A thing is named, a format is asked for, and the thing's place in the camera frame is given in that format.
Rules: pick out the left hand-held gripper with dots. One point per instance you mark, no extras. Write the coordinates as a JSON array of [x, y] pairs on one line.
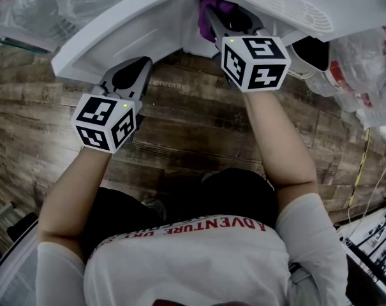
[[103, 120]]

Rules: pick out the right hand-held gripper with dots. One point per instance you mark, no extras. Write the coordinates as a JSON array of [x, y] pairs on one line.
[[256, 62]]

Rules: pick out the purple cloth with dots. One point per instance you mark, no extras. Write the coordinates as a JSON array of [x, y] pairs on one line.
[[204, 24]]

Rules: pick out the person's right forearm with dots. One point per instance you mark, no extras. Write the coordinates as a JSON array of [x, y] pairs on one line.
[[275, 139]]

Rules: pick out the person's left forearm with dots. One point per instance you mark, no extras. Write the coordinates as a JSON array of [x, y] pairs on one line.
[[74, 190]]

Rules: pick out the white bin with black inside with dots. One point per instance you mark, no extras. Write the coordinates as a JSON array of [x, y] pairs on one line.
[[310, 54]]

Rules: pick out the grey shoe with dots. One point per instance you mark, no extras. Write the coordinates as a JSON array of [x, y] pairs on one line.
[[154, 207]]

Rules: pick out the clear plastic bag red print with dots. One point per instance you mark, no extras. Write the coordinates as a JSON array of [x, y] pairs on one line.
[[358, 69], [30, 5]]

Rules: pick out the green edged board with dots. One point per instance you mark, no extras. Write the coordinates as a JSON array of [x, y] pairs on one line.
[[17, 41]]

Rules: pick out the black trousers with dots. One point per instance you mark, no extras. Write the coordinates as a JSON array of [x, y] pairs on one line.
[[237, 196]]

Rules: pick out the grey plastic crate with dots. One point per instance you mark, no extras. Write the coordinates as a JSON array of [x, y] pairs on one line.
[[7, 253]]

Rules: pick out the white shirt with red lettering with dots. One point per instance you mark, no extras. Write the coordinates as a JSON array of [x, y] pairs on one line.
[[186, 266]]

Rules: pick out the black metal frame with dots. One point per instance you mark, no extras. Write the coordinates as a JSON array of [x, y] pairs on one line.
[[371, 244]]

